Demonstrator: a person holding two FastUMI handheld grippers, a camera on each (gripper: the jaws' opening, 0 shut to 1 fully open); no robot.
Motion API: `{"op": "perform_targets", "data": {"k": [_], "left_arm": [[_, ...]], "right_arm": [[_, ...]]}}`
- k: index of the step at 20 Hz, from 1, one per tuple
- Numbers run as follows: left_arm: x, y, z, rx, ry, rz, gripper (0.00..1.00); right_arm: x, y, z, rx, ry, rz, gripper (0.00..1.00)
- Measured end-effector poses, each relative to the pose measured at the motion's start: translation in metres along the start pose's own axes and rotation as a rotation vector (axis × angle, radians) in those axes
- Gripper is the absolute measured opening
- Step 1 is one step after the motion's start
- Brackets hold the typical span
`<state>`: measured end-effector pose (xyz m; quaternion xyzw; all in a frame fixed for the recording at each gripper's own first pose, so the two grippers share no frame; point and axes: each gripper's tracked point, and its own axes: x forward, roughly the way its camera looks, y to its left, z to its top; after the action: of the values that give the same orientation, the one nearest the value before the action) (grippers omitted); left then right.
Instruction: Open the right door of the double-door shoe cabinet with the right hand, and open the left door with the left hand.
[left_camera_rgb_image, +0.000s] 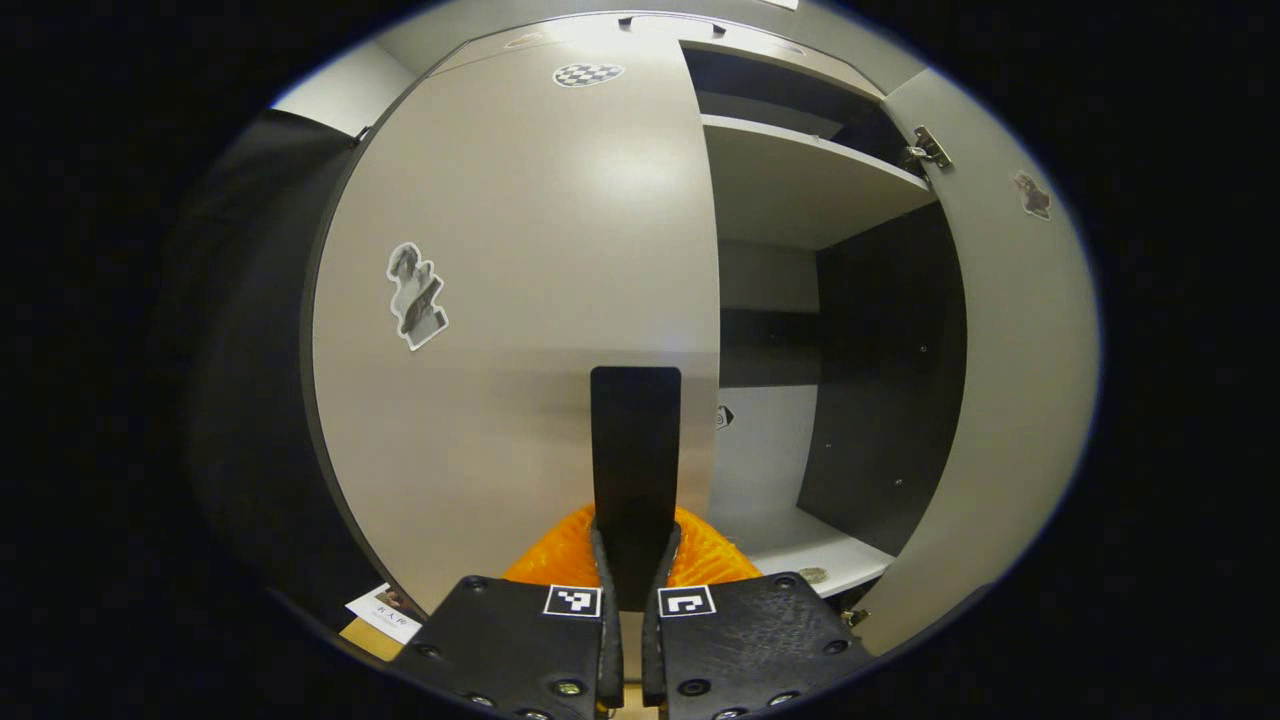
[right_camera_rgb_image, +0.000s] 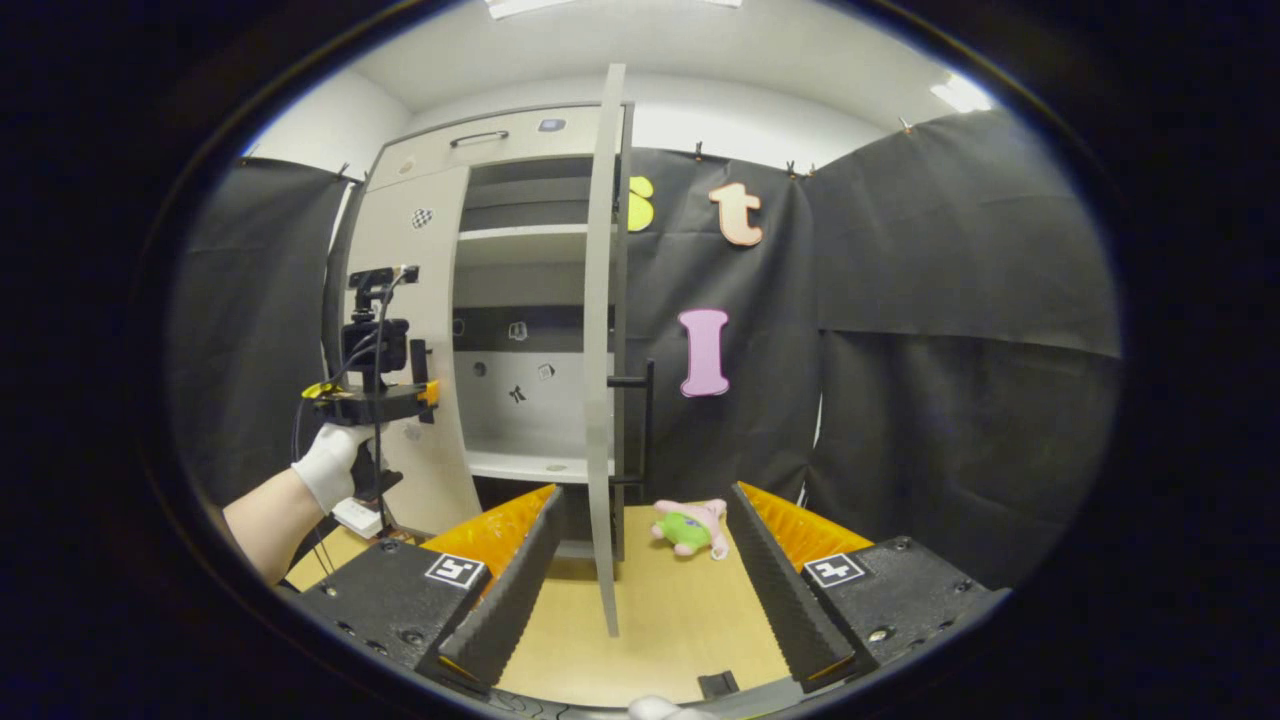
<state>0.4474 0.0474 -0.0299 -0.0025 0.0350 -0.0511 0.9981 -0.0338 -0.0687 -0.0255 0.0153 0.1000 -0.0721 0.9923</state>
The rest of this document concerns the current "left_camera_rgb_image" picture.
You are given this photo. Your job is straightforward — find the black left door handle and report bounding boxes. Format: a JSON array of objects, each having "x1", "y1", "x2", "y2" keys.
[{"x1": 589, "y1": 366, "x2": 684, "y2": 614}]

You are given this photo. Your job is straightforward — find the grey cabinet shelf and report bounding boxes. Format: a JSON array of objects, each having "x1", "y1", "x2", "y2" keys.
[
  {"x1": 735, "y1": 505, "x2": 897, "y2": 599},
  {"x1": 696, "y1": 90, "x2": 847, "y2": 141},
  {"x1": 700, "y1": 113, "x2": 937, "y2": 252}
]

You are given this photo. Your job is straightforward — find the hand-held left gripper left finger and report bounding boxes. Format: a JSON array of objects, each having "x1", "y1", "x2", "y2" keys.
[{"x1": 390, "y1": 505, "x2": 624, "y2": 720}]

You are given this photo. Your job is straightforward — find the grey double-door shoe cabinet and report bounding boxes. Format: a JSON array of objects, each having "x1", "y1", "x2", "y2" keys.
[{"x1": 300, "y1": 0, "x2": 1102, "y2": 661}]

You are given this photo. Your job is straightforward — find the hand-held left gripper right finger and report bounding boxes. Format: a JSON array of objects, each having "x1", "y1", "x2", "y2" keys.
[{"x1": 640, "y1": 505, "x2": 881, "y2": 720}]

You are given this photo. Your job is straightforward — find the black drawer handle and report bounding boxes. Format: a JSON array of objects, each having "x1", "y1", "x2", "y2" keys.
[{"x1": 617, "y1": 11, "x2": 727, "y2": 32}]

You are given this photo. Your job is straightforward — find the white book with portrait cover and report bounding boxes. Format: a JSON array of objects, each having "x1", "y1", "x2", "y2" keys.
[{"x1": 345, "y1": 583, "x2": 424, "y2": 646}]

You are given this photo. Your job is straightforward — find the grey cabinet door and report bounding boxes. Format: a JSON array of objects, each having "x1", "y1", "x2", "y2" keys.
[
  {"x1": 311, "y1": 35, "x2": 722, "y2": 617},
  {"x1": 850, "y1": 68, "x2": 1102, "y2": 658}
]

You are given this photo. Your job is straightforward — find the black backdrop cloth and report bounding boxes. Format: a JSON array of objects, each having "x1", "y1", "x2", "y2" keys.
[{"x1": 185, "y1": 108, "x2": 401, "y2": 626}]

